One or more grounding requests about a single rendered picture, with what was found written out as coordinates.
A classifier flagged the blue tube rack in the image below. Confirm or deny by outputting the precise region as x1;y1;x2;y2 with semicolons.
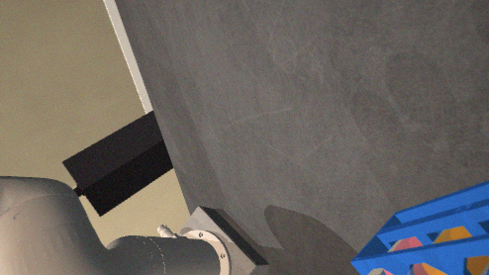
354;181;489;275

